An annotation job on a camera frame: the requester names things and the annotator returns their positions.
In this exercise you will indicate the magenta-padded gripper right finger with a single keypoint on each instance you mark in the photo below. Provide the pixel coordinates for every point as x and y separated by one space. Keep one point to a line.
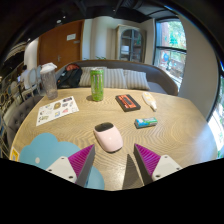
164 166

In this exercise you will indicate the brown curved sofa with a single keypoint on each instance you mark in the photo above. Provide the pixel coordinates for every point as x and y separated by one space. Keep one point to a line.
160 78

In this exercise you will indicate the clear shaker bottle white lid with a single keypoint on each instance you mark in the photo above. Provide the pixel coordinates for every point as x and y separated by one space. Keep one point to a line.
49 83

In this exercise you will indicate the black-framed window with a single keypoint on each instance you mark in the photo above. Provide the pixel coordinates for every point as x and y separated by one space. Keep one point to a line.
170 50

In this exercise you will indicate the white sticker sheet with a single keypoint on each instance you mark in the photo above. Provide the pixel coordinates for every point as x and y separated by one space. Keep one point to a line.
56 110

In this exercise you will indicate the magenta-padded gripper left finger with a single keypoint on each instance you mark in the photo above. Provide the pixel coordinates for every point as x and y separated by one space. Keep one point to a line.
61 166

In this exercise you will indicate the green drink can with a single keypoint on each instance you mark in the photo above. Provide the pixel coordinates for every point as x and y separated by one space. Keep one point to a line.
97 85

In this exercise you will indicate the white tube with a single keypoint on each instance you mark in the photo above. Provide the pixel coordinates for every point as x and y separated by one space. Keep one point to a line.
149 100

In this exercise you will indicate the black and orange flat box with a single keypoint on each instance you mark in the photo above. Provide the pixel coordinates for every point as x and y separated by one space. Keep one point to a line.
127 102

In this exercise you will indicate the black backpack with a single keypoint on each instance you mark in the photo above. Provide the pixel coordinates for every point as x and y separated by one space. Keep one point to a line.
70 77

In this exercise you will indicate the striped cushion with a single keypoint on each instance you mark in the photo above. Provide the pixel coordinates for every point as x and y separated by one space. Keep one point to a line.
85 77
115 78
137 80

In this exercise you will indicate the yellow sticker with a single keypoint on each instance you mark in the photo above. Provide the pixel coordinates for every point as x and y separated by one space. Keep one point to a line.
14 155

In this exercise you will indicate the pink and black computer mouse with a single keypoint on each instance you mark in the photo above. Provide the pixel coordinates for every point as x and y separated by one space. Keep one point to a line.
108 138

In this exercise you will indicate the grey glass-door cabinet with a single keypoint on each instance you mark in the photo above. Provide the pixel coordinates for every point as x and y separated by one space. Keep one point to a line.
130 43

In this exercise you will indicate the grey tufted chair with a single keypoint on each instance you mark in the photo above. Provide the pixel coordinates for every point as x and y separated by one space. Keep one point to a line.
18 115

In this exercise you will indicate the group of white-framed chairs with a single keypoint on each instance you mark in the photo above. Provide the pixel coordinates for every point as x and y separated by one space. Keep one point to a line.
28 80

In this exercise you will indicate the brown wooden door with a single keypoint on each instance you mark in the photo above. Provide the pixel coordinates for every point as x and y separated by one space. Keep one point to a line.
56 45

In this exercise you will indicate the small green and blue pack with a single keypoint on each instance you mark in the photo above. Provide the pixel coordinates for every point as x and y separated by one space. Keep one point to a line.
145 122

